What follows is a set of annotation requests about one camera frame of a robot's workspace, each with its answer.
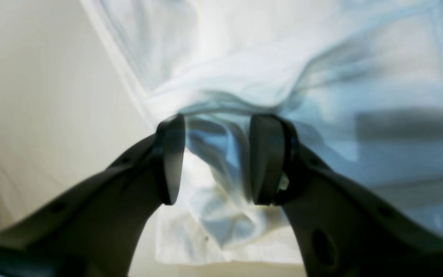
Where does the white t-shirt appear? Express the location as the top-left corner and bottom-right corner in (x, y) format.
(82, 0), (443, 265)

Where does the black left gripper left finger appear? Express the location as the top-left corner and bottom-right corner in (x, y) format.
(0, 114), (186, 277)

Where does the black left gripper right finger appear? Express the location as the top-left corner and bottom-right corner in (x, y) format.
(249, 114), (443, 277)

